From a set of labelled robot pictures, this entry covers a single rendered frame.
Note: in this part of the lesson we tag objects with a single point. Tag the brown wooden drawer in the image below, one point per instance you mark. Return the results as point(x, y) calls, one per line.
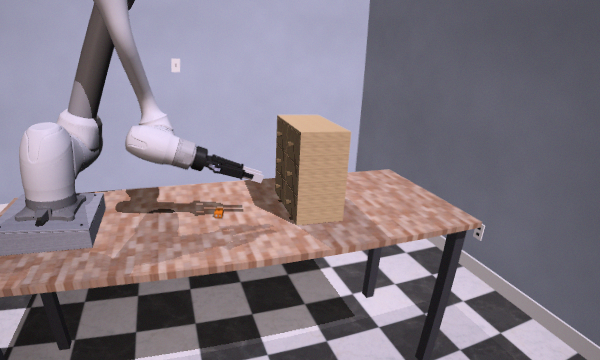
point(293, 147)
point(282, 135)
point(281, 160)
point(292, 173)
point(291, 201)
point(280, 186)

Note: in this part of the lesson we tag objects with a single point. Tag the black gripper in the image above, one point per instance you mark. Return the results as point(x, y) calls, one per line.
point(240, 170)

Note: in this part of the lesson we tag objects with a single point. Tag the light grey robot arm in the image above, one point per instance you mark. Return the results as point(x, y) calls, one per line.
point(50, 160)

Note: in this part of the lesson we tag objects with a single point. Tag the light wooden chest of drawers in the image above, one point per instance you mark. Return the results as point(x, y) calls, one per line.
point(323, 167)

